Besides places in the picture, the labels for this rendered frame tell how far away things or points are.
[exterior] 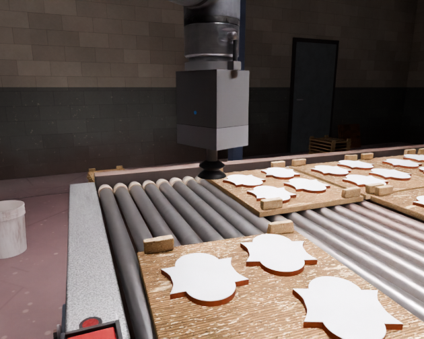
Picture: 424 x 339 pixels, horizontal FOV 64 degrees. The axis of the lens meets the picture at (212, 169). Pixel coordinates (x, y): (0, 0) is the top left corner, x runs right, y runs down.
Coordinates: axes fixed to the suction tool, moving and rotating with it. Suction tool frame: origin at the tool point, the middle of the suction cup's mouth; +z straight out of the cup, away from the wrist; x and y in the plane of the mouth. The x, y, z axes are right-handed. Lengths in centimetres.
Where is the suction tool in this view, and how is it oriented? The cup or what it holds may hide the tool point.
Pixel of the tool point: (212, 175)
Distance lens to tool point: 50.7
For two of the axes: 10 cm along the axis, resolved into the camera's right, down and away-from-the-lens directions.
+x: -7.3, 1.6, -6.7
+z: 0.0, 9.7, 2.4
